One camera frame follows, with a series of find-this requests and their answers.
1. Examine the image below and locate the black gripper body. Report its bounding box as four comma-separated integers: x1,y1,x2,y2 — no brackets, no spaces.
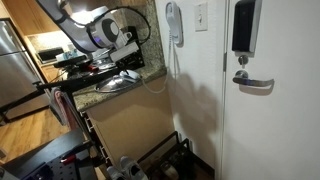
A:
114,51,144,70

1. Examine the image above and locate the white telephone cable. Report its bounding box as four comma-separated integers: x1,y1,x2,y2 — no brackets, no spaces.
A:
140,31,178,95

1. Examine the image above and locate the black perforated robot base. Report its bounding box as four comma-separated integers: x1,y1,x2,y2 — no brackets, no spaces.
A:
0,129,97,180

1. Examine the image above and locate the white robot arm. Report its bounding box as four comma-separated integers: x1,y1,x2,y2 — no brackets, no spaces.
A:
36,0,144,70

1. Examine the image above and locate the black coffee machine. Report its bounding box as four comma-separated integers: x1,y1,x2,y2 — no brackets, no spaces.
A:
104,26,142,66

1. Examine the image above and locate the round silver pan lid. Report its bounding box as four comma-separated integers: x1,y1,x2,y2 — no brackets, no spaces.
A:
95,75,139,93

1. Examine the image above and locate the granite counter top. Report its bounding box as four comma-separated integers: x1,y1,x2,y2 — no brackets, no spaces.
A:
73,0,167,112

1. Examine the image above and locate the pink hanging towel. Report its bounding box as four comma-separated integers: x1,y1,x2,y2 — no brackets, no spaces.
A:
50,87,78,130

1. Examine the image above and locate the black microwave oven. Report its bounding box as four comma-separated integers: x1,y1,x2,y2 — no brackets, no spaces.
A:
37,47,63,63

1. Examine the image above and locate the black metal shoe rack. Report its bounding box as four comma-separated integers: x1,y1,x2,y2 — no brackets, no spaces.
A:
137,130,198,180

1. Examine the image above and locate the orange black clamp left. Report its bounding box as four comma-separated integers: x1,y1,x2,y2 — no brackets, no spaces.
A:
60,140,94,165

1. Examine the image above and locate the grey sneaker upper right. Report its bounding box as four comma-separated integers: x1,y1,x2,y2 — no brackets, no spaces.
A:
120,156,149,180

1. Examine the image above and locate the grey sneaker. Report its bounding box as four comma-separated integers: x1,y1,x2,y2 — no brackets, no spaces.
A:
120,156,149,180
107,166,126,180

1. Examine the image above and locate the grey sneaker lower right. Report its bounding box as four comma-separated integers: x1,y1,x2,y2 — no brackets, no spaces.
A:
107,166,126,180

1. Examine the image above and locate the wooden upper cabinet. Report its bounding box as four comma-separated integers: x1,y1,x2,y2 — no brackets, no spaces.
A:
2,0,60,35

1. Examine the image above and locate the stainless steel refrigerator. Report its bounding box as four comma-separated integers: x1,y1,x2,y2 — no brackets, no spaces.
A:
0,18,49,121

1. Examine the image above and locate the black electronic door lock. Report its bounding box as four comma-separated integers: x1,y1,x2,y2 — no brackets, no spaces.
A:
232,0,262,53

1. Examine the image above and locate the white entry door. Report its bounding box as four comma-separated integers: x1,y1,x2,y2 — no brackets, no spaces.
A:
221,0,320,180

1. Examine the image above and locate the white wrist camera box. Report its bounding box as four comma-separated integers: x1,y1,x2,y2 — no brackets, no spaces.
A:
110,42,139,62

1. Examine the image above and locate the white wall telephone handset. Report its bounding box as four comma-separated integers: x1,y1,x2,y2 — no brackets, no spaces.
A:
166,1,183,45

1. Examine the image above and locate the white light switch plate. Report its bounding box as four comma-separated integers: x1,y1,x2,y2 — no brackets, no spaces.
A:
194,2,208,31

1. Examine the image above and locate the silver door lever handle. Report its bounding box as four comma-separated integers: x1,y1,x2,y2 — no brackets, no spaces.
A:
232,70,274,87

